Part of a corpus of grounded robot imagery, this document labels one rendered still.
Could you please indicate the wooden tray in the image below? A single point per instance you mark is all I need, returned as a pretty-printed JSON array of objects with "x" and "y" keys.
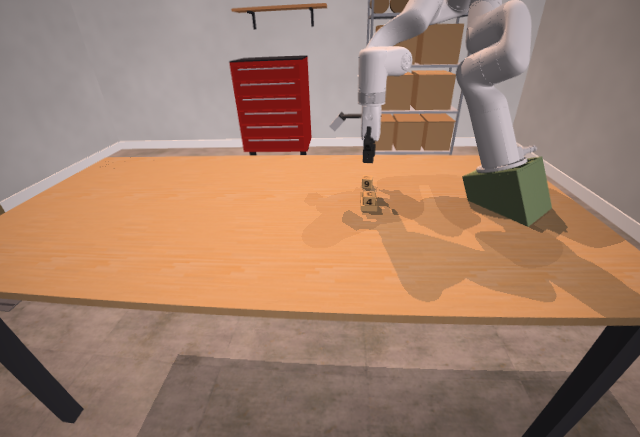
[{"x": 368, "y": 207}]

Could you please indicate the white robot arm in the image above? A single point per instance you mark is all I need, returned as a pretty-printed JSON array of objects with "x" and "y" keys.
[{"x": 510, "y": 24}]

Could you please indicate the tan number cube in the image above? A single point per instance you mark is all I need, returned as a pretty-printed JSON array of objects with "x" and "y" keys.
[
  {"x": 368, "y": 198},
  {"x": 367, "y": 181}
]

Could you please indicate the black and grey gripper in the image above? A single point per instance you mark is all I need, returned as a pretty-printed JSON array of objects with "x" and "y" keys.
[{"x": 370, "y": 128}]

